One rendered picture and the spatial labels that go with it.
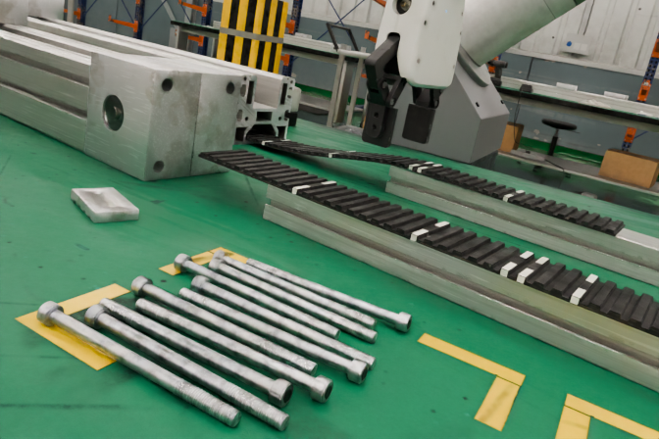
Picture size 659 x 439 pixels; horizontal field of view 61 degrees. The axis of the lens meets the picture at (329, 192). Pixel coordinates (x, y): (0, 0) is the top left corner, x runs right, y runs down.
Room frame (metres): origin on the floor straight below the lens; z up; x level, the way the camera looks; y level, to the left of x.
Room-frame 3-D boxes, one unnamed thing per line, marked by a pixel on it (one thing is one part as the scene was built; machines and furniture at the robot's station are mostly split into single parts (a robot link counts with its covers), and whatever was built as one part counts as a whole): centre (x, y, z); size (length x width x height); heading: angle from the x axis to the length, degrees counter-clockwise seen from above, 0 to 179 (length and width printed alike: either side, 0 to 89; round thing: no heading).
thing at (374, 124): (0.55, -0.03, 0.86); 0.03 x 0.03 x 0.07; 57
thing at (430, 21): (0.60, -0.06, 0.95); 0.10 x 0.07 x 0.11; 147
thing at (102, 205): (0.37, 0.15, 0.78); 0.05 x 0.03 x 0.01; 43
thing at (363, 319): (0.29, 0.01, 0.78); 0.11 x 0.01 x 0.01; 65
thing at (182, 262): (0.28, 0.03, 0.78); 0.11 x 0.01 x 0.01; 64
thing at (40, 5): (1.06, 0.64, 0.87); 0.16 x 0.11 x 0.07; 56
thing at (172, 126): (0.53, 0.16, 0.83); 0.12 x 0.09 x 0.10; 146
